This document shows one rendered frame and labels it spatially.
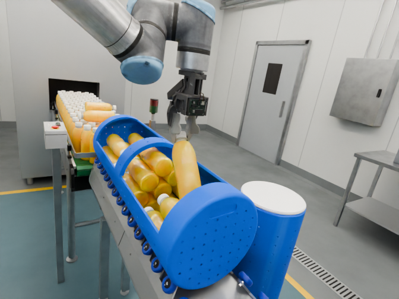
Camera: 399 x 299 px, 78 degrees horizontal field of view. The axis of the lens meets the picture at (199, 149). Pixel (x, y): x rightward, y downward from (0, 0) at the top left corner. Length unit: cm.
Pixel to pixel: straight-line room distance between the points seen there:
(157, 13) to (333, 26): 404
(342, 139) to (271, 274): 324
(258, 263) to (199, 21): 92
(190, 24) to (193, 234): 51
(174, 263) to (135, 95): 527
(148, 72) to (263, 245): 80
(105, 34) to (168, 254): 47
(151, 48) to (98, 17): 12
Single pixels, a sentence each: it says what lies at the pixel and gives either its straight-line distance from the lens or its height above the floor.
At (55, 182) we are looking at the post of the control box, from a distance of 168.
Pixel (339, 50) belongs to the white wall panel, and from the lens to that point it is 441.
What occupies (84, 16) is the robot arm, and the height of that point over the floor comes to 156.
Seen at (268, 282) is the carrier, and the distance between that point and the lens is 121.
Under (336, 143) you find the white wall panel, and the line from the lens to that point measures 425.
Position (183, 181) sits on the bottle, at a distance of 70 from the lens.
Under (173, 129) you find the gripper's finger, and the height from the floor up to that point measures 133.
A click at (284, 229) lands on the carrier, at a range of 106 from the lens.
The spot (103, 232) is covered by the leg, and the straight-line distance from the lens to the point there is 159.
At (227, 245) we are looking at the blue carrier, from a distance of 70.
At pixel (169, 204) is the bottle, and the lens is 70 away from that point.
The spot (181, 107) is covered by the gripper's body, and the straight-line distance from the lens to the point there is 71.
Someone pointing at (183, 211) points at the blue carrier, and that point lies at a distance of 58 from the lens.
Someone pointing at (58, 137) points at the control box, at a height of 106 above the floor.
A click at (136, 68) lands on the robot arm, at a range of 57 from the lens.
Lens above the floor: 150
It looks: 18 degrees down
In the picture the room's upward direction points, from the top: 9 degrees clockwise
